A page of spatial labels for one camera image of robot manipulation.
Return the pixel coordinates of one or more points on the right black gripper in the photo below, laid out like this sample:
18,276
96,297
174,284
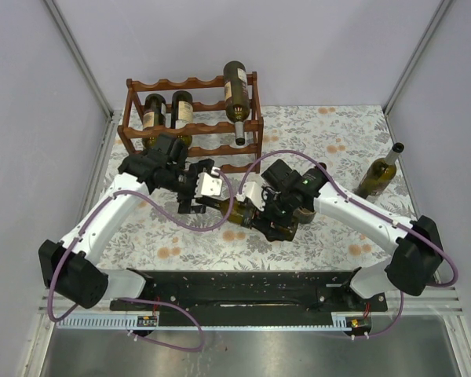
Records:
264,219

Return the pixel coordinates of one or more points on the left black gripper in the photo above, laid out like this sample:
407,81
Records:
186,201

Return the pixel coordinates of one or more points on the wine bottle brown label front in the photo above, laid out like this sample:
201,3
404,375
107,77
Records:
308,214

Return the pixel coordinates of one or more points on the wine bottle brown label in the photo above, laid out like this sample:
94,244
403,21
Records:
237,101
308,214

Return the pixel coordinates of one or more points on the brown wooden wine rack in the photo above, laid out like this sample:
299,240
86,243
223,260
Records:
253,125

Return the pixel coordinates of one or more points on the green wine bottle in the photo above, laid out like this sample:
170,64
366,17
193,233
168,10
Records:
154,111

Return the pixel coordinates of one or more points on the wine bottle brown label back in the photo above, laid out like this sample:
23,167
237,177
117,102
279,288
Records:
237,101

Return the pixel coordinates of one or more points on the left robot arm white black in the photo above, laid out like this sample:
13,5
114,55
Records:
69,266

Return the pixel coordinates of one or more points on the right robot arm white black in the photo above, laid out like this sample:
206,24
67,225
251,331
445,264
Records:
412,244

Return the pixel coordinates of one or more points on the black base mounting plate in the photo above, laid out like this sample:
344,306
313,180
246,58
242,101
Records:
326,291

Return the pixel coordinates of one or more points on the floral patterned table mat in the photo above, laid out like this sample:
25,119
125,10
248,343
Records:
346,138

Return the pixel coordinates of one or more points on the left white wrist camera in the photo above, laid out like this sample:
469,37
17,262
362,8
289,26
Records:
209,183

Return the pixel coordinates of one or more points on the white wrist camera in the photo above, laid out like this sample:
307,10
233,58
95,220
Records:
252,191
209,183

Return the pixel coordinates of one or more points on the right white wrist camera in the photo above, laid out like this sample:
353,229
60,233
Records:
252,191

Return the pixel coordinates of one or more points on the white slotted cable duct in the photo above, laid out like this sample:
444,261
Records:
237,318

